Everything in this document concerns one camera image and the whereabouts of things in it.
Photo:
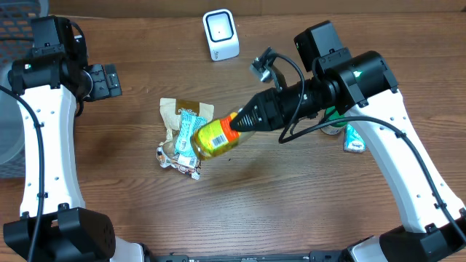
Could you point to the teal snack pack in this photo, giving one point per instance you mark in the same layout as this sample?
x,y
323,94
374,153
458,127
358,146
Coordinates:
x,y
189,125

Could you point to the beige brown snack pouch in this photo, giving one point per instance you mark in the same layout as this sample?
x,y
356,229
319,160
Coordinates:
x,y
170,110

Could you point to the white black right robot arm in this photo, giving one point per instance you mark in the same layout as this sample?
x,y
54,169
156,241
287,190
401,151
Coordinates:
x,y
365,93

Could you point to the white jar green lid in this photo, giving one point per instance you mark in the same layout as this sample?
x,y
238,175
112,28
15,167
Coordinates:
x,y
331,114

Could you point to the grey plastic mesh basket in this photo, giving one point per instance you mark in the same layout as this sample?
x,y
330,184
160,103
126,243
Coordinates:
x,y
16,42

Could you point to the green white tissue pack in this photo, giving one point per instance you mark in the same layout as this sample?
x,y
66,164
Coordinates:
x,y
353,141

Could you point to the white barcode scanner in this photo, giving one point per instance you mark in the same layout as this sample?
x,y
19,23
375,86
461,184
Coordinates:
x,y
221,34

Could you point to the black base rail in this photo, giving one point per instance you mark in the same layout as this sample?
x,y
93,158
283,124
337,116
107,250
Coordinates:
x,y
255,257

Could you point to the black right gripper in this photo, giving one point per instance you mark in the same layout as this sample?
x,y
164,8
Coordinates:
x,y
271,110

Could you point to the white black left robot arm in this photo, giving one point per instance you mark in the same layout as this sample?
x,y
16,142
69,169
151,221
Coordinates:
x,y
51,86

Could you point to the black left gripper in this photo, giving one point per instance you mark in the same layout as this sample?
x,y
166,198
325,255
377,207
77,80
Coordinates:
x,y
103,81

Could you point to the yellow liquid bottle grey cap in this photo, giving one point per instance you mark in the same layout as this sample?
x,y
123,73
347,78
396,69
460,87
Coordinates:
x,y
217,137

